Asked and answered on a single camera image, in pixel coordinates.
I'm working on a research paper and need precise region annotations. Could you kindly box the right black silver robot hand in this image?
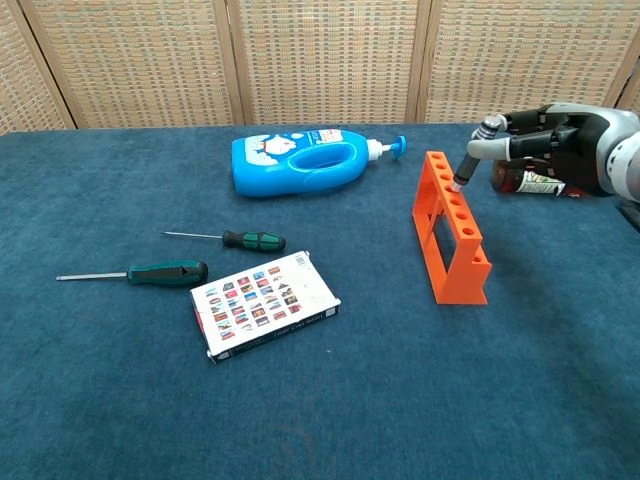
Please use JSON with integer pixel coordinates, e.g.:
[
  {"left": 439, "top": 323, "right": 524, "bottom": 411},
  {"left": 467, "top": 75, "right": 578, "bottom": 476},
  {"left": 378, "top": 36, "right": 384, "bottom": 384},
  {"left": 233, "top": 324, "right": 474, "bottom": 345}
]
[{"left": 466, "top": 102, "right": 640, "bottom": 199}]

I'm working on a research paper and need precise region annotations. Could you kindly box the black silver precision screwdriver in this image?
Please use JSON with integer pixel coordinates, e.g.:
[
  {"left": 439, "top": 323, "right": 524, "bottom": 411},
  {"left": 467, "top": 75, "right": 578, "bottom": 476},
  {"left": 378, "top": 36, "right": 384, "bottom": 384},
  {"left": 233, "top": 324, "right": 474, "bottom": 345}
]
[{"left": 451, "top": 114, "right": 506, "bottom": 193}]

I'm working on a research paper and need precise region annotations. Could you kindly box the thin green black screwdriver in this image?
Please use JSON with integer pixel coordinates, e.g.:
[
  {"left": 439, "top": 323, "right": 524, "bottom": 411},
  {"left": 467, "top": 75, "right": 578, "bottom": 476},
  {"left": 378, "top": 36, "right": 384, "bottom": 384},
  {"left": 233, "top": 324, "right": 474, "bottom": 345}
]
[{"left": 161, "top": 229, "right": 287, "bottom": 253}]

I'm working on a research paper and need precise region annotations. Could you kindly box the thick green black screwdriver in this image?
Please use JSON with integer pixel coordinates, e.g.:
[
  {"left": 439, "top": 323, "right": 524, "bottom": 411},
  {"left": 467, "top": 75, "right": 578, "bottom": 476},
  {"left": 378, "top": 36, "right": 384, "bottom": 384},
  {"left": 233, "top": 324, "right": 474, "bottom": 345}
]
[{"left": 55, "top": 259, "right": 209, "bottom": 288}]

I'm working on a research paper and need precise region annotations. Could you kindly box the dark brown labelled bottle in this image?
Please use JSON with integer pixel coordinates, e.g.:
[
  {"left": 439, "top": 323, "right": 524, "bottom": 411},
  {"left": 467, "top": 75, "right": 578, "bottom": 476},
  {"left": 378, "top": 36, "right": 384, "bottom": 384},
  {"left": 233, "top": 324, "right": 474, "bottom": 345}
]
[{"left": 491, "top": 157, "right": 601, "bottom": 199}]

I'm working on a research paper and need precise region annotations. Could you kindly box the orange rack with holes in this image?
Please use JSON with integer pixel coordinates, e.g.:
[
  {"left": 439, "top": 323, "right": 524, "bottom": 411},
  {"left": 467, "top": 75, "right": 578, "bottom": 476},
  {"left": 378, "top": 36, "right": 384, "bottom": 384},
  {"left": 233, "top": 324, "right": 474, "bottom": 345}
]
[{"left": 411, "top": 149, "right": 493, "bottom": 305}]

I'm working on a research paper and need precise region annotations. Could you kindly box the woven bamboo folding screen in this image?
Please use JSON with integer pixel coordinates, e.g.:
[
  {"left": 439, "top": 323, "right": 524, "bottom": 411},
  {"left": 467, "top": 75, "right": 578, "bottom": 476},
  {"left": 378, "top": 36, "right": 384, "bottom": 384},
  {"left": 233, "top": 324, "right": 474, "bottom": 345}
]
[{"left": 0, "top": 0, "right": 640, "bottom": 135}]

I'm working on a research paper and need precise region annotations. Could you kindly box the blue pump detergent bottle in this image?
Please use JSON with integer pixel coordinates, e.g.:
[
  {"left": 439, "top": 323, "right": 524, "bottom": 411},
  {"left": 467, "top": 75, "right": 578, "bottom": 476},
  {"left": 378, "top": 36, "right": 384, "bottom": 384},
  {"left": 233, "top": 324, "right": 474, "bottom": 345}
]
[{"left": 230, "top": 128, "right": 409, "bottom": 198}]

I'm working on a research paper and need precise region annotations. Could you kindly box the white box with picture grid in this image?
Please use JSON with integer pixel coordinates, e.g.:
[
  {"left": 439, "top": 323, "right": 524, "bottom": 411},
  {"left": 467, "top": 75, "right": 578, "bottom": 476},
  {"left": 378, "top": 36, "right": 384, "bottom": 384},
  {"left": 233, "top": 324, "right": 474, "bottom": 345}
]
[{"left": 189, "top": 250, "right": 342, "bottom": 365}]

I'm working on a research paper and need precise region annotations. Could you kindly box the blue carpet table cover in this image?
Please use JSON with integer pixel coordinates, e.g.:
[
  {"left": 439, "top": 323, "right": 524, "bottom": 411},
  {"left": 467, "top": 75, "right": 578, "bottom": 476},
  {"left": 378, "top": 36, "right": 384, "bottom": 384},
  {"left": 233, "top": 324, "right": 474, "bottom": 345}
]
[{"left": 0, "top": 118, "right": 640, "bottom": 480}]

